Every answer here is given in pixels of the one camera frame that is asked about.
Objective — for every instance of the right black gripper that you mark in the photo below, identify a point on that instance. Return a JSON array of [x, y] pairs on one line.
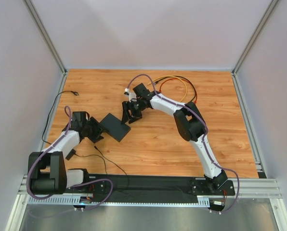
[[130, 109]]

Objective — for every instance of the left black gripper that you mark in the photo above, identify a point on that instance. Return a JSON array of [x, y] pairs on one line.
[[95, 130]]

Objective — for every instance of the black network switch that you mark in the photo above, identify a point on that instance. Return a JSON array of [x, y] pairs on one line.
[[114, 127]]

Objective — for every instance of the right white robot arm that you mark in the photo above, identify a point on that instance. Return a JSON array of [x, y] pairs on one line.
[[190, 125]]

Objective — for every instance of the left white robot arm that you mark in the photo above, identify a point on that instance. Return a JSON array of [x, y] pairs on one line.
[[47, 174]]

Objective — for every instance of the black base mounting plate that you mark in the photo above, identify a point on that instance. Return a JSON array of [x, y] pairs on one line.
[[152, 189]]

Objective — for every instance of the grey slotted cable duct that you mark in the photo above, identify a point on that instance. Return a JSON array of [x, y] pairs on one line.
[[78, 201]]

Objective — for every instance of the front aluminium frame rail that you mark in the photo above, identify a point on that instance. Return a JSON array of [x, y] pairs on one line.
[[248, 188]]

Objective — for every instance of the left aluminium frame post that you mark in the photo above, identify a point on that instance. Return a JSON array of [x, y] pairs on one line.
[[41, 28]]

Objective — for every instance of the aluminium frame post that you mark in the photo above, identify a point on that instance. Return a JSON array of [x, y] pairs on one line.
[[255, 35], [41, 28]]

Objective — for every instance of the right aluminium frame post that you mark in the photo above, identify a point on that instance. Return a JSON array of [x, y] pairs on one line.
[[255, 35]]

